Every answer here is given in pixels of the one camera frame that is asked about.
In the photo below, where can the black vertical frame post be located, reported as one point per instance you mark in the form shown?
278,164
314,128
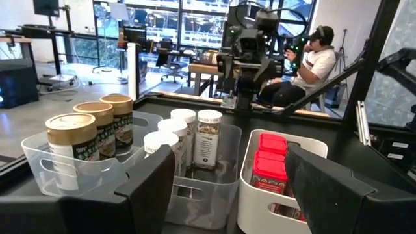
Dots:
370,58

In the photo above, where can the white floor platform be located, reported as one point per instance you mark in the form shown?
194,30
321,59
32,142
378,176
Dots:
61,78

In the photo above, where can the black box white labels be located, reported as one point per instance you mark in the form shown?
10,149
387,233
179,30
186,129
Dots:
396,152

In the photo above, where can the white floor post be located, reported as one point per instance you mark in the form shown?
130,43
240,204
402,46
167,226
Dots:
132,71

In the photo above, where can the black angled frame bracket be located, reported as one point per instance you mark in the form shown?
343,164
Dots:
399,68

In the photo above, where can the grey translucent plastic bin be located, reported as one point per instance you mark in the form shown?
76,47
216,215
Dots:
208,201

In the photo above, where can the person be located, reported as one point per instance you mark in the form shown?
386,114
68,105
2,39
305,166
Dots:
317,65

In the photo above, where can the black desk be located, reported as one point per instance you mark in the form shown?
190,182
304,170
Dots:
39,32

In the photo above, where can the clear plastic bin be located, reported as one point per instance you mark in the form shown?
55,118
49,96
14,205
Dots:
39,169

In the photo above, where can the black office chair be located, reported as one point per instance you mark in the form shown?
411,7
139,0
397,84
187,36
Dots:
174,61

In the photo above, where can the gold lid spice jar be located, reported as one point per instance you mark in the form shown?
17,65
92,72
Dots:
97,120
71,136
118,110

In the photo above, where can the black diagonal frame brace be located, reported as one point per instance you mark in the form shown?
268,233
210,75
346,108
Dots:
325,84

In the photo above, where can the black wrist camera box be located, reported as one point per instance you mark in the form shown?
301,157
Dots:
249,39

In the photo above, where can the black monitor on stand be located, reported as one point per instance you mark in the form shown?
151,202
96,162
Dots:
46,6

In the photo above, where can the white plastic bin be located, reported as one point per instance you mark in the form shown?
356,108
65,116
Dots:
256,214

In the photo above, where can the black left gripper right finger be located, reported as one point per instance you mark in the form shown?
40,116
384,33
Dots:
325,195

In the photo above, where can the silver aluminium bars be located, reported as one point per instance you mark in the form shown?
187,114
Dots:
363,123

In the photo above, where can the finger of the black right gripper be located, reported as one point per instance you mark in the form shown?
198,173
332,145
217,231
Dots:
224,66
269,70

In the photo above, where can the blue grey bin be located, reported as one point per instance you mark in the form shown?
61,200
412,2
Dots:
334,94

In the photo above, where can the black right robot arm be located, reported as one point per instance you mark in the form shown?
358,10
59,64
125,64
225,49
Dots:
245,96

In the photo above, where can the black computer box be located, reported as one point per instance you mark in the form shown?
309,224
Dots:
18,84

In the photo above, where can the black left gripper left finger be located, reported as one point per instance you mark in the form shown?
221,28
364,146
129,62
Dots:
143,201

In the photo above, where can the black tripod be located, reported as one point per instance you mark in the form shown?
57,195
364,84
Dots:
343,48

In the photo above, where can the wooden desk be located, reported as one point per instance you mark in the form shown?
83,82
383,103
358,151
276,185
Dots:
201,70

